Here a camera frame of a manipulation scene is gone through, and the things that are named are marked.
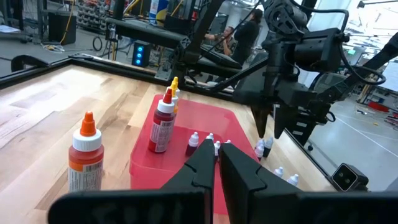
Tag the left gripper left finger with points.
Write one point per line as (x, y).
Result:
(199, 174)

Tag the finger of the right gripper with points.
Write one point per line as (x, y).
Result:
(261, 118)
(283, 118)

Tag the person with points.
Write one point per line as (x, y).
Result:
(228, 40)
(247, 34)

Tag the black cabinet box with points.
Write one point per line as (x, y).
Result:
(62, 29)

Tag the red food coloring bottle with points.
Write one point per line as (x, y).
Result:
(161, 127)

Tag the orange food coloring bottle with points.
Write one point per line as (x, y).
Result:
(85, 161)

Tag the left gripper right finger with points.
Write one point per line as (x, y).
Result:
(239, 177)

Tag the parts bin shelf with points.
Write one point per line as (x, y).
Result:
(93, 12)

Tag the pink translucent plastic bin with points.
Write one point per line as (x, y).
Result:
(199, 118)

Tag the table-level camera box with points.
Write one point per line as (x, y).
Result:
(345, 178)

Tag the dark grey desk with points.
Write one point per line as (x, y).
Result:
(146, 32)

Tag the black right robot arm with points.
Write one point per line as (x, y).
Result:
(286, 15)

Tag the black tower with blue lights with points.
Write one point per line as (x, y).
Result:
(140, 56)

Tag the black clamp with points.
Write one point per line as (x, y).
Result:
(15, 62)

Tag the black pole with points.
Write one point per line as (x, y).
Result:
(205, 25)

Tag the black metal table frame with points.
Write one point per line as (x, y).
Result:
(109, 68)

